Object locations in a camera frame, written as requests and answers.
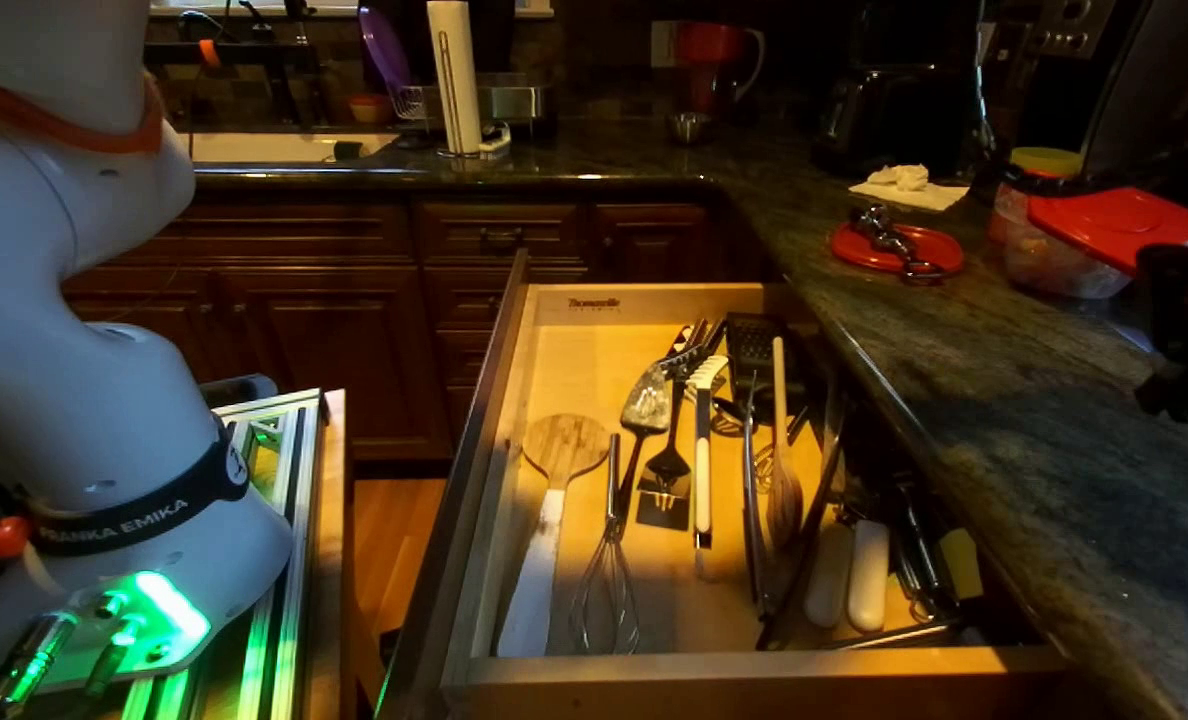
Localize black grater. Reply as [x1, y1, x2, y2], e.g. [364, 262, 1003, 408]
[720, 312, 807, 393]

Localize black coffee machine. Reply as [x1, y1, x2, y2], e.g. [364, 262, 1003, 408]
[814, 56, 976, 183]

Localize slim white-handled utensil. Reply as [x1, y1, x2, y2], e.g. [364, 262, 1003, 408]
[688, 379, 720, 578]

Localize wooden spoon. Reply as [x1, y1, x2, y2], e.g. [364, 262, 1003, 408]
[763, 330, 807, 546]

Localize purple utensil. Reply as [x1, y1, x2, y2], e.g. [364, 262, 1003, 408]
[357, 4, 416, 94]

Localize red plate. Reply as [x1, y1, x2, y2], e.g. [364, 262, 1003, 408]
[823, 214, 974, 288]

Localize black plastic turner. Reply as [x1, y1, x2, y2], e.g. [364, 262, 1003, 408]
[632, 376, 695, 536]

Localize yellow-handled utensil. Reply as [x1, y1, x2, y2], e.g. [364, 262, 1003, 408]
[932, 522, 994, 609]

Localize white-handled slotted spoon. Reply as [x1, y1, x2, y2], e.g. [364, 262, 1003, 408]
[491, 408, 616, 663]

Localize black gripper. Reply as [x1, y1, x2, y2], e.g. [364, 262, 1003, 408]
[1131, 235, 1188, 420]

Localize yellow-lidded jar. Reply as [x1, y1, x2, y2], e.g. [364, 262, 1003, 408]
[1003, 138, 1088, 193]

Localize black kitchen tongs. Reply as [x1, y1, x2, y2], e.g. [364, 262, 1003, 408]
[738, 379, 850, 656]

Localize dark object on plate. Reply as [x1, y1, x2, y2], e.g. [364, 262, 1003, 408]
[850, 202, 953, 288]

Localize dark wooden cabinet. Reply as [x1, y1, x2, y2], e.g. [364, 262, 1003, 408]
[66, 175, 774, 470]

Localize white kitchen sink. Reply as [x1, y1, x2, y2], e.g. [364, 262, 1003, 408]
[183, 125, 406, 171]

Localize white paper towel roll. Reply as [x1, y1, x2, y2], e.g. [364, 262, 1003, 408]
[426, 0, 487, 158]

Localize metal slotted turner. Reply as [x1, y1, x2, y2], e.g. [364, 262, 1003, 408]
[616, 318, 716, 499]

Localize open wooden drawer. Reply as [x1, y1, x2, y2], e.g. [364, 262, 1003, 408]
[378, 249, 1070, 720]

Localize metal wire whisk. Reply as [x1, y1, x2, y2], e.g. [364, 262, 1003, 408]
[563, 427, 648, 656]

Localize red mug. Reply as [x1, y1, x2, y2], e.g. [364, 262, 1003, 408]
[672, 17, 774, 118]

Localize white folded napkin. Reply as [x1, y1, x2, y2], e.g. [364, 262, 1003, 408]
[843, 158, 974, 220]

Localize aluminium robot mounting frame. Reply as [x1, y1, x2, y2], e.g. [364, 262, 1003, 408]
[0, 379, 353, 720]

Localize container with red lid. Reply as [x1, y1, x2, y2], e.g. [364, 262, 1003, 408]
[987, 178, 1188, 305]

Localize white utensil handle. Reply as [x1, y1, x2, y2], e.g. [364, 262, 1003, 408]
[799, 519, 855, 633]
[843, 516, 898, 636]

